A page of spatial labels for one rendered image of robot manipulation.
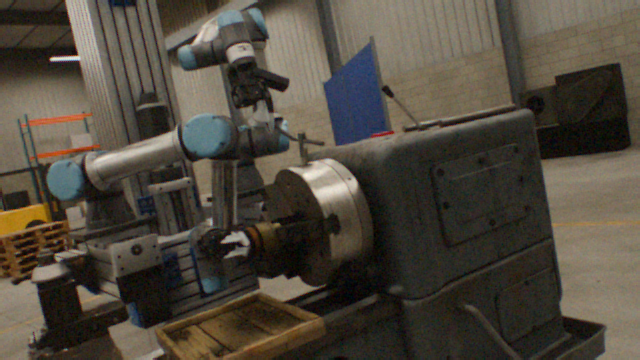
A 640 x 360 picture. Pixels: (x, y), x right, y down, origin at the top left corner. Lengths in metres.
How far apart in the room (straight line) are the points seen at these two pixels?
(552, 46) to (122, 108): 10.29
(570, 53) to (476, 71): 2.01
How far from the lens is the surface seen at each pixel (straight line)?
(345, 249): 1.21
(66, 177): 1.55
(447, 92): 12.53
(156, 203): 1.86
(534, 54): 11.67
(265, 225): 1.24
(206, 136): 1.39
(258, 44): 1.91
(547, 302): 1.65
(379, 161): 1.22
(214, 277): 1.48
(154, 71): 1.99
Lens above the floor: 1.30
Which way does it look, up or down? 5 degrees down
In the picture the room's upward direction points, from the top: 12 degrees counter-clockwise
